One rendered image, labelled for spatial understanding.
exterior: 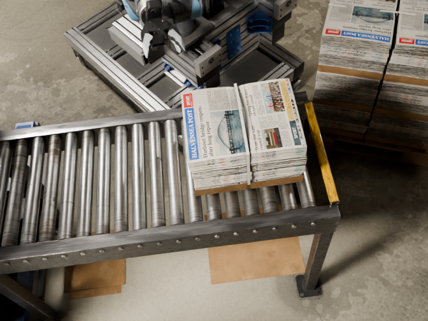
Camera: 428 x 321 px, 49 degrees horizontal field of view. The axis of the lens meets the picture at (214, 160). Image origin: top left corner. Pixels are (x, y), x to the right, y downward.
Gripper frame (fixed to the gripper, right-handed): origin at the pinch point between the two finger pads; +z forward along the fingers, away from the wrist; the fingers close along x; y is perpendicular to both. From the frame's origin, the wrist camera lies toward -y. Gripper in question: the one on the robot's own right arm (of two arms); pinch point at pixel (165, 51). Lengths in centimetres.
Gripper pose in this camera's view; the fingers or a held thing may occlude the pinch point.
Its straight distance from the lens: 146.6
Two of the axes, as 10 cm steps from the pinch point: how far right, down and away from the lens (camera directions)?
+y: -0.5, 5.6, 8.2
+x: -9.6, 2.1, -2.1
